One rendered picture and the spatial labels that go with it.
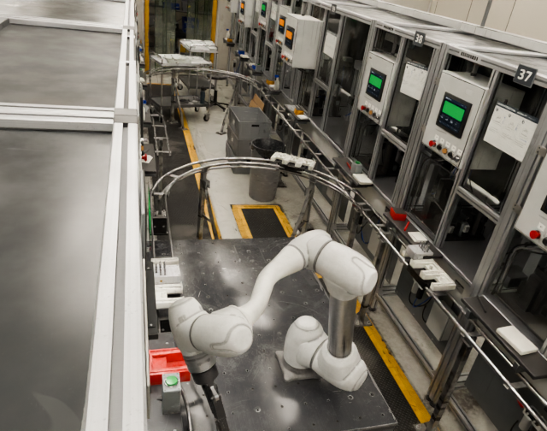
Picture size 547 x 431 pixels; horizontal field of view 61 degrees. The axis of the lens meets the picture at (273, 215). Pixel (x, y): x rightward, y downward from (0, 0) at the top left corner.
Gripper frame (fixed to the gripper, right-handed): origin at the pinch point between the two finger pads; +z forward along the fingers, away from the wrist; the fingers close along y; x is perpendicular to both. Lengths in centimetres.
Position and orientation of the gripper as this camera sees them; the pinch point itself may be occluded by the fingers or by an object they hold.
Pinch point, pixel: (223, 427)
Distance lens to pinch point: 154.9
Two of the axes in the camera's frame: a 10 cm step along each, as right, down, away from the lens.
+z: 2.8, 9.5, 1.5
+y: 4.2, 0.2, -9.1
